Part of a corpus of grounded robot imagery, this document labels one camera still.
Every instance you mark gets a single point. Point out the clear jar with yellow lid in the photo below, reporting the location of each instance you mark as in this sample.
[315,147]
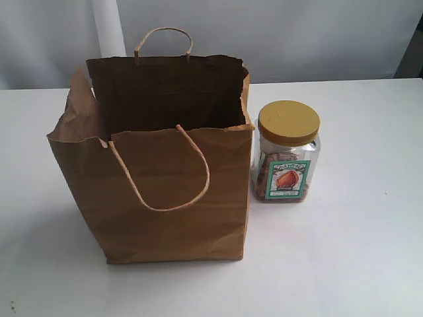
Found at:
[286,151]

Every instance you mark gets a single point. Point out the white curtain backdrop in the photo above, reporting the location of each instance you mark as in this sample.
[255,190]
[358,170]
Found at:
[109,28]

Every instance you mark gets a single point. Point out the brown paper shopping bag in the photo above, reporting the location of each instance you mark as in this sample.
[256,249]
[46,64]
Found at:
[156,153]

